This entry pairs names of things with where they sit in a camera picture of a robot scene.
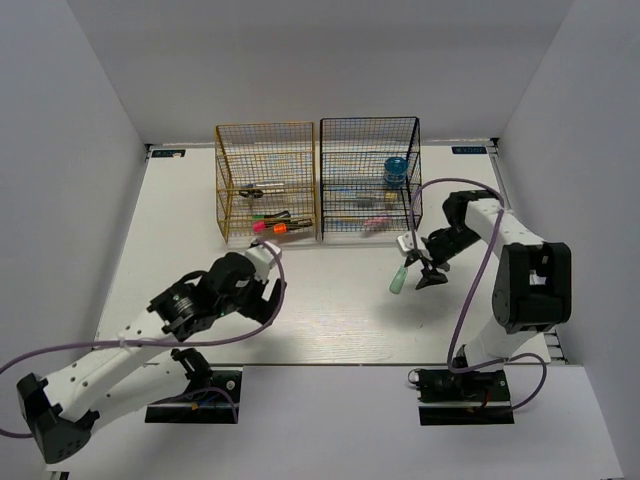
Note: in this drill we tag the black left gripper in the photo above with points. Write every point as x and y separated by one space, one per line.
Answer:
261 308

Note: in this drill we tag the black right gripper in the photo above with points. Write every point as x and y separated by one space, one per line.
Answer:
431 277

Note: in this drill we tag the green correction tape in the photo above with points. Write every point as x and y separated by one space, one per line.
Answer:
398 280

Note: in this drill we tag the orange cap black highlighter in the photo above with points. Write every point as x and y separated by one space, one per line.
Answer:
288 227

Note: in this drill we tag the pink correction tape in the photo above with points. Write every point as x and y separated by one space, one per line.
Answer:
377 223

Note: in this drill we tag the pink cap black highlighter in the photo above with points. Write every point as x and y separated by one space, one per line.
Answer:
265 224

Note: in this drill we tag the green cap black highlighter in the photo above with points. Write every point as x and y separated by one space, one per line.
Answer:
279 216

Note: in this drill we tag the black handled scissors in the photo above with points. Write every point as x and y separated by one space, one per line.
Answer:
259 190

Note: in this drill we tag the blue tape roll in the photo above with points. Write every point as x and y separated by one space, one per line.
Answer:
395 171

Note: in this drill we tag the white eraser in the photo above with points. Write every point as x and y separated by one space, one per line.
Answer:
365 202

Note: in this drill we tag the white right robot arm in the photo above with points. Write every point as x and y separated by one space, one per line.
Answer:
532 291

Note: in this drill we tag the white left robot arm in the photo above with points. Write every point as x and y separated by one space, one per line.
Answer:
153 358

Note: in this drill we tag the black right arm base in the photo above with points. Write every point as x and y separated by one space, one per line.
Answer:
469 399

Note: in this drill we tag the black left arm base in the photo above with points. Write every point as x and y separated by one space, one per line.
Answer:
212 396

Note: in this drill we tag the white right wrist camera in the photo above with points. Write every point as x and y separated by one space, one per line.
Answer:
407 243

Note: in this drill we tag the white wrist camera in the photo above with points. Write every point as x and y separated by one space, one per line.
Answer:
264 256
407 243

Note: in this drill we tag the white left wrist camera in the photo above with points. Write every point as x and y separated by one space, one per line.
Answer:
264 256

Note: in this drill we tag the black wire basket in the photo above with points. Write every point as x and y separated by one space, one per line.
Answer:
352 155

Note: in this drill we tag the gold wire basket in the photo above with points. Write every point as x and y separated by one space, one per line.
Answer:
259 153

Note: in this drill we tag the metal table edge rail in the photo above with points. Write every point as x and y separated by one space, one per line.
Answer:
539 181

